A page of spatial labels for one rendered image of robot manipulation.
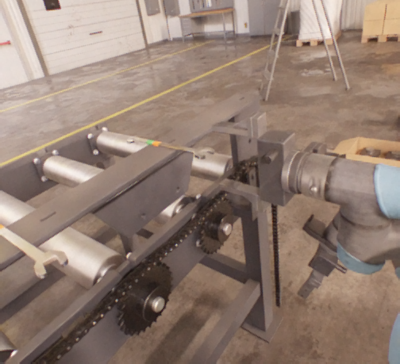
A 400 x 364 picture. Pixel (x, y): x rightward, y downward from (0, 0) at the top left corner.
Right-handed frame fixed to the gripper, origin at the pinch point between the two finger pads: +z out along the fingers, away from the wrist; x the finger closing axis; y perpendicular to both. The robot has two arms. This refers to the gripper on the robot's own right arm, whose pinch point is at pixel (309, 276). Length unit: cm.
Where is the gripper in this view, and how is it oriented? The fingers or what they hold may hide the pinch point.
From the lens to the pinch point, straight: 105.3
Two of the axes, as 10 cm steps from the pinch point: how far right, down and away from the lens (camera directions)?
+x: 4.9, -3.5, 8.0
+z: -2.8, 8.0, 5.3
